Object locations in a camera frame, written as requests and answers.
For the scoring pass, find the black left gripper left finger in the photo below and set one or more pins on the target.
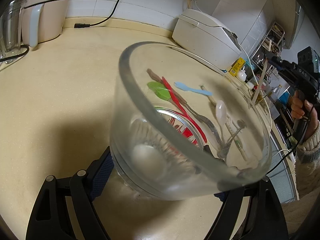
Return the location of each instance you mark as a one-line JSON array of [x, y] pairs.
[[50, 218]]

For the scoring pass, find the clear glass jar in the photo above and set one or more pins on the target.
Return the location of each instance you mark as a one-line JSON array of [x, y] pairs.
[[11, 27]]

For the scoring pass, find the small white pot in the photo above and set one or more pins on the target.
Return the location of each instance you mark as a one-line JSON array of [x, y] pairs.
[[241, 75]]

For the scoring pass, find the clear glass cup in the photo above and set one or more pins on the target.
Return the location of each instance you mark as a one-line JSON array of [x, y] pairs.
[[158, 151]]

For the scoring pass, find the green silicone brush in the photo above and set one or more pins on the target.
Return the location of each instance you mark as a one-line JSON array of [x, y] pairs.
[[159, 90]]

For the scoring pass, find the red utensil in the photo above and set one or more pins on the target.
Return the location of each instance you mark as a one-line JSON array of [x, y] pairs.
[[176, 101]]

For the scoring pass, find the yellow box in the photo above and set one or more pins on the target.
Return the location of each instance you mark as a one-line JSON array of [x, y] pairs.
[[236, 66]]

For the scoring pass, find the right hand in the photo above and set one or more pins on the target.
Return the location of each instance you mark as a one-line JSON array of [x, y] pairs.
[[299, 109]]

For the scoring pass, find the metal kitchen rack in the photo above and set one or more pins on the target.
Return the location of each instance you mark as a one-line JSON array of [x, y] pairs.
[[271, 45]]

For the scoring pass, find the white plastic spoon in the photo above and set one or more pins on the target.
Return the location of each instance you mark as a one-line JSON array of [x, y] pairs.
[[221, 116]]

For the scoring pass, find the glass jar yellow contents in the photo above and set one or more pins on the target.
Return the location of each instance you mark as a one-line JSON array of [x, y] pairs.
[[261, 100]]

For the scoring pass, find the white rice cooker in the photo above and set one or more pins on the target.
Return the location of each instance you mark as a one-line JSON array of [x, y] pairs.
[[207, 37]]

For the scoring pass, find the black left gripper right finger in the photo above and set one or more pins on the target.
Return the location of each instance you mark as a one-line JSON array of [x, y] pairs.
[[264, 216]]

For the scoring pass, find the wooden chopstick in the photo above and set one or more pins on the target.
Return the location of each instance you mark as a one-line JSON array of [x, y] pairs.
[[260, 82]]

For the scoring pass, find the blue plastic spoon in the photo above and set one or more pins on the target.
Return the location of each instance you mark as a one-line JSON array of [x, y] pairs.
[[184, 87]]

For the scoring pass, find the beige air fryer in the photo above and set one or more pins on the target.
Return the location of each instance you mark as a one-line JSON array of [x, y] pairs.
[[42, 20]]

